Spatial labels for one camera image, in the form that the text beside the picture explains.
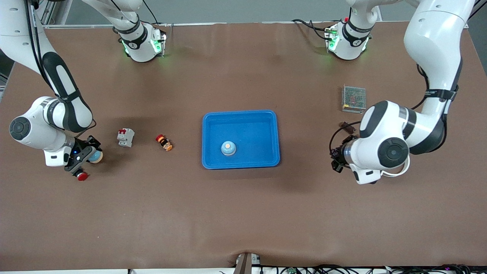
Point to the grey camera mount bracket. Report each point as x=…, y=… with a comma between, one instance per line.
x=245, y=264

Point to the white circuit breaker red switch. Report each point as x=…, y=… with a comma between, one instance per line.
x=125, y=137

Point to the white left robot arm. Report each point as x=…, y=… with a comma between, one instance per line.
x=433, y=38

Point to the red mushroom push button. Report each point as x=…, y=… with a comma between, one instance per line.
x=82, y=176

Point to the brown table cover mat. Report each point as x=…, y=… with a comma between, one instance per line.
x=243, y=209

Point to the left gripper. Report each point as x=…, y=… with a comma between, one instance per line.
x=337, y=153

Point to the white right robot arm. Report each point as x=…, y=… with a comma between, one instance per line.
x=17, y=38

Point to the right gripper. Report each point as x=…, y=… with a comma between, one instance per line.
x=81, y=146

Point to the metal mesh power supply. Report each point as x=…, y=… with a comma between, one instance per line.
x=354, y=98

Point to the aluminium frame post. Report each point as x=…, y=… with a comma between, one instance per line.
x=49, y=11

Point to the blue plastic tray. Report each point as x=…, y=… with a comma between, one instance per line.
x=243, y=125

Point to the white curved plastic bracket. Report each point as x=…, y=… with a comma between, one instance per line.
x=397, y=174

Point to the yellow red emergency stop switch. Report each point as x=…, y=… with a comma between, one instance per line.
x=164, y=142

